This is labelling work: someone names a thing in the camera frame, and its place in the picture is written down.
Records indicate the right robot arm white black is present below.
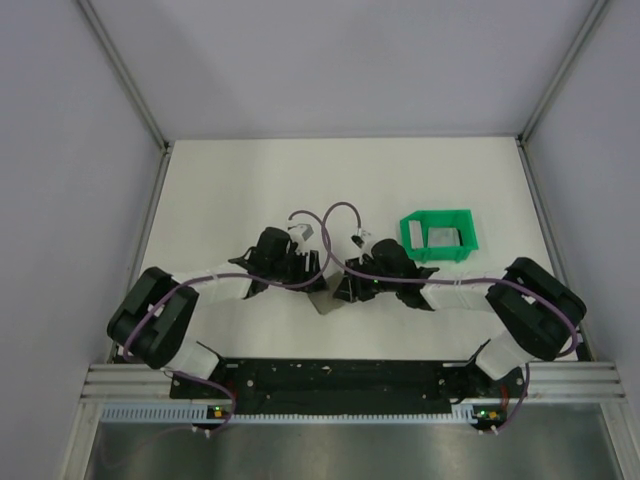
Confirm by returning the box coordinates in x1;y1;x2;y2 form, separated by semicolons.
332;235;586;396

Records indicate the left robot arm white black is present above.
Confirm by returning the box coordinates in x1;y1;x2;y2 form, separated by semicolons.
107;223;328;397

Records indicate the grey card holder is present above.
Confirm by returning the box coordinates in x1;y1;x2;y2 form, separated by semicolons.
308;272;345;315

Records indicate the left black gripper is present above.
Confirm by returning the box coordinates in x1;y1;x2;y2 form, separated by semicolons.
269;247;328;294

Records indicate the right aluminium frame post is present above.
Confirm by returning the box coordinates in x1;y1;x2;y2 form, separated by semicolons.
517;0;616;146

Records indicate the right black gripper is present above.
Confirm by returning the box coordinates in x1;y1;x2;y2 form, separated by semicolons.
333;255;401;302

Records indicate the white slotted cable duct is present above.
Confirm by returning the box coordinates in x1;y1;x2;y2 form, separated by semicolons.
99;400;501;425

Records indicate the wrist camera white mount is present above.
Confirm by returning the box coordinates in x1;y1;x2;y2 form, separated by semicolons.
287;223;314;248
351;228;376;252

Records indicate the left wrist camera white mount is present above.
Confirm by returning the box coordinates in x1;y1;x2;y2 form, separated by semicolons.
287;223;314;248

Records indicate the aluminium frame post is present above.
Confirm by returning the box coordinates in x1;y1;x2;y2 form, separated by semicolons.
517;0;616;146
74;0;174;151

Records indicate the left aluminium frame post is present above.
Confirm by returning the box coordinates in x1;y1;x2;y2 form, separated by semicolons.
74;0;174;151

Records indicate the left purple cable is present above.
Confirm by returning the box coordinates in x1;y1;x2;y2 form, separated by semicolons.
122;208;335;436

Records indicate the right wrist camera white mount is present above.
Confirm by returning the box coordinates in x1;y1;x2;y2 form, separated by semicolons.
351;228;376;252

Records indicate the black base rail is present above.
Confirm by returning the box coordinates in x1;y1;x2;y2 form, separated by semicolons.
164;355;531;416

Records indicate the silver VIP card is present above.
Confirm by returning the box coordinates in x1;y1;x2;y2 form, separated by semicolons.
427;227;462;249

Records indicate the stack of white cards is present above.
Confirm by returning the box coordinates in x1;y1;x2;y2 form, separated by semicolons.
408;220;425;250

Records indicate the green plastic bin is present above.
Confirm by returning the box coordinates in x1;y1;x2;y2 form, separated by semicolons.
399;209;479;263

